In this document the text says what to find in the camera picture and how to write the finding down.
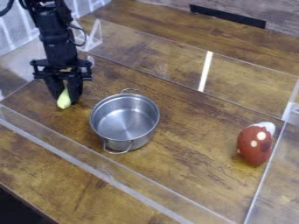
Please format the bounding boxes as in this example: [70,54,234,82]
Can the black bar on wall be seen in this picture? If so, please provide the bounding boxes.
[190,4,267,29]

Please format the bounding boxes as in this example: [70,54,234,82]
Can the red spotted toy mushroom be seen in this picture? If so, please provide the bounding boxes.
[238,122,277,166]

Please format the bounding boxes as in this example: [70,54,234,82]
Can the clear acrylic triangle stand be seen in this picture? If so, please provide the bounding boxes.
[72,19,103,52]

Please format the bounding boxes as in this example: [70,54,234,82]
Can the small steel pot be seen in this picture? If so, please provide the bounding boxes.
[90,87,160,155]

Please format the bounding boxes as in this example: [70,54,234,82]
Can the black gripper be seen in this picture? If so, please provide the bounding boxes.
[31,59,94,104]

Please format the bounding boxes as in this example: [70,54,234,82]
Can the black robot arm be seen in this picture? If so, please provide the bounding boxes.
[19,0,92,104]

